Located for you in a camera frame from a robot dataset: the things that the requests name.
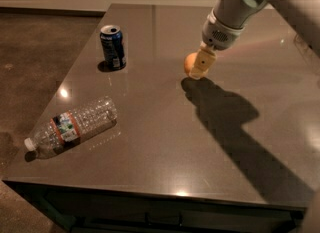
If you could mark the orange fruit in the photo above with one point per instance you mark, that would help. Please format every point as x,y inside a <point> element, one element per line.
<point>189,64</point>

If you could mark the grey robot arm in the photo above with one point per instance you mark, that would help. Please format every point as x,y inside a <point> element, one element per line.
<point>303,16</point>

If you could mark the dark counter drawer front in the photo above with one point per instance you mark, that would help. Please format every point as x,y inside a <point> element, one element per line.
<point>82,210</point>

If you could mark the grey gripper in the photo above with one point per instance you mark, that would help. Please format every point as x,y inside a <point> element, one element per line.
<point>219,34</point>

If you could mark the blue pepsi can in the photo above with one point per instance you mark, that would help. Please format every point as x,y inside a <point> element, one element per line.
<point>111,38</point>

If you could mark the clear plastic water bottle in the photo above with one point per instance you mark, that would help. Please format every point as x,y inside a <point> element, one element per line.
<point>70,128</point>

